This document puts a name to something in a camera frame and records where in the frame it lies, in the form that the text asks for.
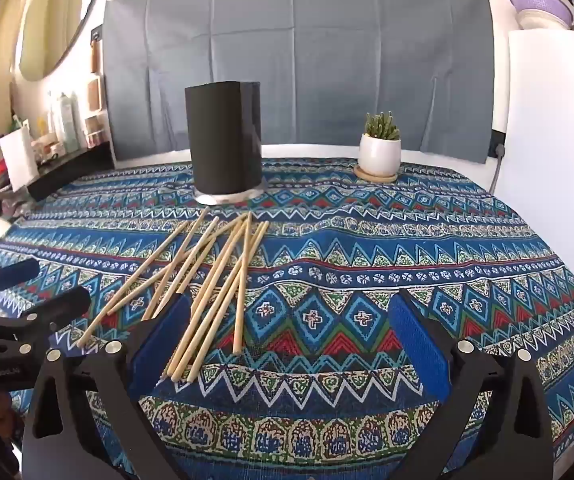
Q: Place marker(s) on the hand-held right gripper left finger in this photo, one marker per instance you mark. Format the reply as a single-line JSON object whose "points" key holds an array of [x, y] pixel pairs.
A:
{"points": [[159, 345]]}

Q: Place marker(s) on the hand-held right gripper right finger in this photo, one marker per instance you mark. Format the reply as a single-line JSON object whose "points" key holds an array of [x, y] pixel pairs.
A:
{"points": [[419, 345]]}

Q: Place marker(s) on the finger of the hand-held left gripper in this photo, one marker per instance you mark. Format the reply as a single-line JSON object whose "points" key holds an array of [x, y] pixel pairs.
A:
{"points": [[62, 305], [14, 271]]}

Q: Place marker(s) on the bunch of bamboo chopsticks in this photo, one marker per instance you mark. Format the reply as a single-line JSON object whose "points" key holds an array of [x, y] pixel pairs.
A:
{"points": [[241, 310]]}

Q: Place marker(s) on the black cylindrical utensil holder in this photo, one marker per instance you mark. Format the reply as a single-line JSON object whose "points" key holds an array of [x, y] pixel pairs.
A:
{"points": [[222, 145]]}

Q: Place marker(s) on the white paper bag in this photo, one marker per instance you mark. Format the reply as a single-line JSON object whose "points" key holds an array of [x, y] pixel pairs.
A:
{"points": [[17, 160]]}

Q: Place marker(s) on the black side shelf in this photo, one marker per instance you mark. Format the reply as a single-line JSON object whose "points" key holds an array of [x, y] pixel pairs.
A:
{"points": [[67, 167]]}

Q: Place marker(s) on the blue patterned tablecloth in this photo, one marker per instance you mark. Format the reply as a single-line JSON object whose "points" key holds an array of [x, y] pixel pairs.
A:
{"points": [[317, 270]]}

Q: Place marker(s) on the pale green spray bottle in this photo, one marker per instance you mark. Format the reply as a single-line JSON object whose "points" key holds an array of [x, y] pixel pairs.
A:
{"points": [[68, 125]]}

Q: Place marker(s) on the glass jar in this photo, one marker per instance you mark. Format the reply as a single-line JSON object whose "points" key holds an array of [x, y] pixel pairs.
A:
{"points": [[96, 132]]}

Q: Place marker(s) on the round wooden coaster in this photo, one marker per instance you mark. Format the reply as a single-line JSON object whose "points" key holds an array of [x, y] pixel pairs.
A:
{"points": [[374, 178]]}

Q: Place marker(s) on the white ceramic plant pot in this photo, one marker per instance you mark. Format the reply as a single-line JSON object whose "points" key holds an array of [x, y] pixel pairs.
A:
{"points": [[379, 155]]}

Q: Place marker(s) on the green succulent plant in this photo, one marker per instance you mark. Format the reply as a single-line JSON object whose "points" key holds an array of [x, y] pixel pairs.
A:
{"points": [[382, 125]]}

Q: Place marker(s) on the white refrigerator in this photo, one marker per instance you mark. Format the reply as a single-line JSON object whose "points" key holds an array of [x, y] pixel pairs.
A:
{"points": [[552, 110]]}

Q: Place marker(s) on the grey backdrop cloth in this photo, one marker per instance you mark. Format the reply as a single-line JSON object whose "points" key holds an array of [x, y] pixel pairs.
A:
{"points": [[317, 60]]}

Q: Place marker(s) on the white bowl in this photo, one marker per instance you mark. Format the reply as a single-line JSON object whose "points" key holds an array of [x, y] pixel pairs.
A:
{"points": [[542, 21]]}

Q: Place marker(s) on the purple plastic colander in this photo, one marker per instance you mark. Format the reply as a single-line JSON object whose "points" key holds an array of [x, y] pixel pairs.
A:
{"points": [[537, 0]]}

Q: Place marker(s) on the black wall socket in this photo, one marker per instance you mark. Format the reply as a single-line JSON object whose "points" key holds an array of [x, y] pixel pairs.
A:
{"points": [[496, 142]]}

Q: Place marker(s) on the round wall mirror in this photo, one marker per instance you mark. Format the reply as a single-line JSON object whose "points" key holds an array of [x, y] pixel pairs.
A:
{"points": [[57, 20]]}

